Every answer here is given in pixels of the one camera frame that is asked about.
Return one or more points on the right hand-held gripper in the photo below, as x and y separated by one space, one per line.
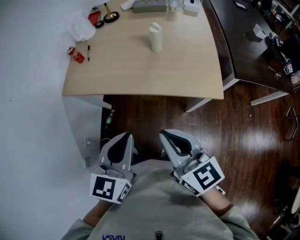
204 178

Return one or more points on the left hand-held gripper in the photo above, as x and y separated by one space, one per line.
105 187

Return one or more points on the person's left forearm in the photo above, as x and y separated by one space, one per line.
98 213

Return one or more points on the person's right forearm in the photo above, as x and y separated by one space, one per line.
215 204

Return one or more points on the clear glass mug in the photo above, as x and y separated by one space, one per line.
174 5

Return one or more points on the grey cup holder tray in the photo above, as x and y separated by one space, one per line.
150 7

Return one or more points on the person's right shoe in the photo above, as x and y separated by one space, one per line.
163 152

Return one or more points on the person's shoe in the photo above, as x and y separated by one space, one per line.
163 152
136 151

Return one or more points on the person's left shoe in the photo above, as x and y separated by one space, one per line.
136 151

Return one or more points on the green plastic bottle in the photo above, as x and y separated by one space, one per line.
109 119

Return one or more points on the white desk side panel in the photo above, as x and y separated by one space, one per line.
82 122

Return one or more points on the white desk leg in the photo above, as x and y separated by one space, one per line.
201 103

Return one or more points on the person's grey shirt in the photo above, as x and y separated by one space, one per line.
159 201

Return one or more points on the white dark-table leg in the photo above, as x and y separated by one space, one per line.
269 98

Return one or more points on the black marker pen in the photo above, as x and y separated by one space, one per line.
88 53

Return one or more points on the red soda can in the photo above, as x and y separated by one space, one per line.
77 55

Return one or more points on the metal keys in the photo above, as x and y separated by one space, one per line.
274 72

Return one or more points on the round wooden side table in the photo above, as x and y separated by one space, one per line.
296 201

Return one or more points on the black tape roll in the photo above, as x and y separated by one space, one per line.
99 24

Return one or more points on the white kettle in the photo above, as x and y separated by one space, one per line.
80 27

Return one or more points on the brass lamp with white shade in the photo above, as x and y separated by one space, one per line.
111 17

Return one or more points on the red case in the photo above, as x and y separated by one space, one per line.
93 16

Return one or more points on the small white box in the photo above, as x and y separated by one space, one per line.
259 31

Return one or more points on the white tissue box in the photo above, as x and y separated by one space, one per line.
192 7

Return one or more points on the white cloth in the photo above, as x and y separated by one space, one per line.
127 4

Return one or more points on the black square card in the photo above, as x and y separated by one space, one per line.
240 5

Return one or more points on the white wall outlet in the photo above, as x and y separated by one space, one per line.
87 162

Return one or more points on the white wall charger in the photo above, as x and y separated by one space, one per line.
87 142

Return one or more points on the metal chair frame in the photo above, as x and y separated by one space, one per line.
294 122

